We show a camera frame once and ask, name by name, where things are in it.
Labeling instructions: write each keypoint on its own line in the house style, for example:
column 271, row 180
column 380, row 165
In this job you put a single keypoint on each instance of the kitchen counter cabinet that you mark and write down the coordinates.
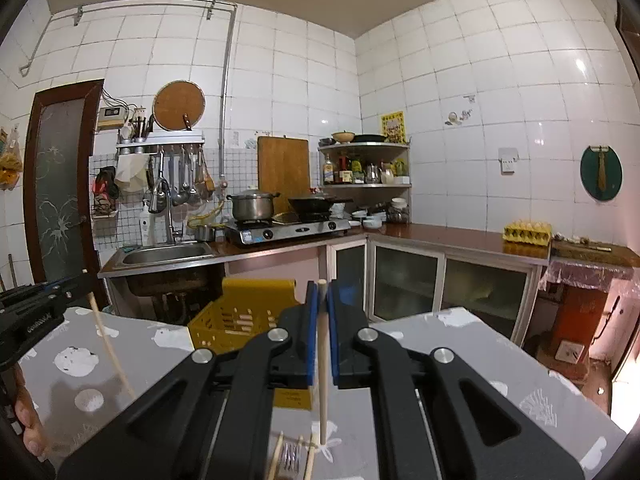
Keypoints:
column 450, row 240

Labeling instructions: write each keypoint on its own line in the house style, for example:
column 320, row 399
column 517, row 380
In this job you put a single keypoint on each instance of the yellow perforated utensil basket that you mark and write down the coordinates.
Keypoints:
column 235, row 300

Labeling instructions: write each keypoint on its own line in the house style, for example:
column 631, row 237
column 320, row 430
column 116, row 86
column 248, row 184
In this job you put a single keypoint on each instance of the stainless steel sink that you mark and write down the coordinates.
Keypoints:
column 160, row 257

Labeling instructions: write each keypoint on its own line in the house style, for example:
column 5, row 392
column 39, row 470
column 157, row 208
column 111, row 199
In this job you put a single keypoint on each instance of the row of condiment bottles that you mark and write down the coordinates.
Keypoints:
column 350, row 170

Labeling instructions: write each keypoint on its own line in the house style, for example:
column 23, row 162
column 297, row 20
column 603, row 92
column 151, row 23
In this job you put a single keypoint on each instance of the glass jar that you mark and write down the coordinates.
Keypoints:
column 399, row 212

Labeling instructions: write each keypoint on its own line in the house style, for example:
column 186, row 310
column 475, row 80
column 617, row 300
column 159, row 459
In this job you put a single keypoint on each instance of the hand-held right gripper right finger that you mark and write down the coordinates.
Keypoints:
column 334, row 330

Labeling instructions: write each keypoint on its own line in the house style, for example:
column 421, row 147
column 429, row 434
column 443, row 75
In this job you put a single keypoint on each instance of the chrome faucet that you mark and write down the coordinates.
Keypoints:
column 170, row 220

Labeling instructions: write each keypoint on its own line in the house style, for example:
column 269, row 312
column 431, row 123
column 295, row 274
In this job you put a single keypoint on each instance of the metal corner shelf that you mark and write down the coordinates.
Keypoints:
column 365, row 146

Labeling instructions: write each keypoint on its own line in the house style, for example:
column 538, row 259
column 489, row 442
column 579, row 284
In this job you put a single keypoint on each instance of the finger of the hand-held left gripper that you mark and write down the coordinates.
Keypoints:
column 30, row 332
column 52, row 290

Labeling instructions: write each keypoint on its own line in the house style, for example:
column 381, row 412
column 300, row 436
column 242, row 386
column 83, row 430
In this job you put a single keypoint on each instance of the round wooden board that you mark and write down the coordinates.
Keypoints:
column 177, row 102

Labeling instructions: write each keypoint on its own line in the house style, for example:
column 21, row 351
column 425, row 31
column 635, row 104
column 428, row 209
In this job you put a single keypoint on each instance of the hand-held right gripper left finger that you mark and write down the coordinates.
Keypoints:
column 312, row 330

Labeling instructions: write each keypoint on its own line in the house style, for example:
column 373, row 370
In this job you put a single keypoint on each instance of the small metal cup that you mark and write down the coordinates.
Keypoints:
column 205, row 233

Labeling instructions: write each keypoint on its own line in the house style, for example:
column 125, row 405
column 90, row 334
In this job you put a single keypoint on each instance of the white cloth bag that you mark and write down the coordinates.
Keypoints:
column 130, row 175

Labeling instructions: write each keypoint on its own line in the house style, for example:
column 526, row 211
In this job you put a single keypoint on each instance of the metal knife holder cups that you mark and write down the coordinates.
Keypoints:
column 135, row 132

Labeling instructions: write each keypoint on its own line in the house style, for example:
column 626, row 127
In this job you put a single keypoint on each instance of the brown wooden window frame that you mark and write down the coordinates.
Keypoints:
column 629, row 45

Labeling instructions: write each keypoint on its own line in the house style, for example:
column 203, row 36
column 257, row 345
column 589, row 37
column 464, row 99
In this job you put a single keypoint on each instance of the yellow plastic bags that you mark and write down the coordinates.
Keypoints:
column 10, row 160

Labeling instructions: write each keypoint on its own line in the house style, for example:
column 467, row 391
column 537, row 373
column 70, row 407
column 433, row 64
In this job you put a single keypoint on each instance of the rectangular wooden cutting board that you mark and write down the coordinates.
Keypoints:
column 282, row 165

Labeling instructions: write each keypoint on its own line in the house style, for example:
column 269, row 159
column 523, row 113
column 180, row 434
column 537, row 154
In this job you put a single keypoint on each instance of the thick wooden chopping block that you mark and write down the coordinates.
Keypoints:
column 590, row 252

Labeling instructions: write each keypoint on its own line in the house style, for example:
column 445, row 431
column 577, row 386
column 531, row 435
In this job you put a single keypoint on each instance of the beige wall control box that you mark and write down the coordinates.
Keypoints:
column 110, row 117

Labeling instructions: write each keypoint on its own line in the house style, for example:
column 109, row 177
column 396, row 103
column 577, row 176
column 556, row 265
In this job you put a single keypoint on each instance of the white soap bottle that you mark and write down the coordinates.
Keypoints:
column 145, row 225

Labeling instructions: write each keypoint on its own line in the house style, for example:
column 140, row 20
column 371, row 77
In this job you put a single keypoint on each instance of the row of hanging kitchen utensils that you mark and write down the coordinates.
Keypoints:
column 177, row 185

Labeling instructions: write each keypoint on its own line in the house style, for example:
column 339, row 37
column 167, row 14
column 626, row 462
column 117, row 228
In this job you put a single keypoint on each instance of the grey printed tablecloth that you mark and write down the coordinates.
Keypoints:
column 150, row 375

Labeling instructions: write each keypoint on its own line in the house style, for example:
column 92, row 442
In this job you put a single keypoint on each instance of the green round board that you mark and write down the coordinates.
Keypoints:
column 614, row 175

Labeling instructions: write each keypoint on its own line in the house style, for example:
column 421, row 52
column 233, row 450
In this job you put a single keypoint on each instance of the metal wall rack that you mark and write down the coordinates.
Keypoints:
column 165, row 137

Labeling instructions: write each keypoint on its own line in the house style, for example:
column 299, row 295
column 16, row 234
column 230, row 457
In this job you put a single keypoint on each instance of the steel gas stove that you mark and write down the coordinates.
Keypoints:
column 285, row 232

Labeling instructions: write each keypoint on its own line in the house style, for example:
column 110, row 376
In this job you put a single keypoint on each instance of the metal wall pipe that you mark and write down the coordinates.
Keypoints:
column 227, row 85

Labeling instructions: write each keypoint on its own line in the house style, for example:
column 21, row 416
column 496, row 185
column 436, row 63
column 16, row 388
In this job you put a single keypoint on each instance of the yellow egg carton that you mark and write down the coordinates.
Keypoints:
column 527, row 234

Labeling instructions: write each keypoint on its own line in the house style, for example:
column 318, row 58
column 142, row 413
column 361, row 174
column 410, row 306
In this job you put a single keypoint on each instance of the black flat pan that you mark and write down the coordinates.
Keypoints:
column 370, row 137

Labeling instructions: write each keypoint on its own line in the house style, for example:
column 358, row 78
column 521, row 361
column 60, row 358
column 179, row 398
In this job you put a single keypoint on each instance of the black wok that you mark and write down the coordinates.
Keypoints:
column 312, row 204

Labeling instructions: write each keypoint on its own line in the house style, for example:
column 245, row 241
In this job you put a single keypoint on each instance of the steel pot with lid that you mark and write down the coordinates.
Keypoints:
column 252, row 207

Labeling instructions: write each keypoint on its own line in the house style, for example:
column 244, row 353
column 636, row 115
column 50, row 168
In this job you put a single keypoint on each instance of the orange side cabinet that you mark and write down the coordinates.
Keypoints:
column 580, row 310

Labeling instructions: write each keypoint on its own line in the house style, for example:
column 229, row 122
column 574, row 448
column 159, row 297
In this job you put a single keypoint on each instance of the wooden chopstick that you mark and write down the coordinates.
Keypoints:
column 107, row 345
column 310, row 460
column 275, row 455
column 323, row 400

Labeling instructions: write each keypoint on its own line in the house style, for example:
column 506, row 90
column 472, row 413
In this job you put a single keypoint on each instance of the brown frosted glass door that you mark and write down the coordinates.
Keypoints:
column 60, row 185

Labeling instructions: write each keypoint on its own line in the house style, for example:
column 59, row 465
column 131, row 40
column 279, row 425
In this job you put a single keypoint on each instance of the beige bowl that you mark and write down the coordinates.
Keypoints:
column 343, row 136

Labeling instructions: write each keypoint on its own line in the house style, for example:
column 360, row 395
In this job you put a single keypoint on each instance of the stack of white dishes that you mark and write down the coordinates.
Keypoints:
column 370, row 220

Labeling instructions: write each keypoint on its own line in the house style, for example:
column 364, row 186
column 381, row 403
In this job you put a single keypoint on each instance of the wall stickers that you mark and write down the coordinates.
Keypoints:
column 455, row 119

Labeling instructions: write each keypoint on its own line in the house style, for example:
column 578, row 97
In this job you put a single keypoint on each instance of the person's left hand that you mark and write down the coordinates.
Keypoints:
column 27, row 410

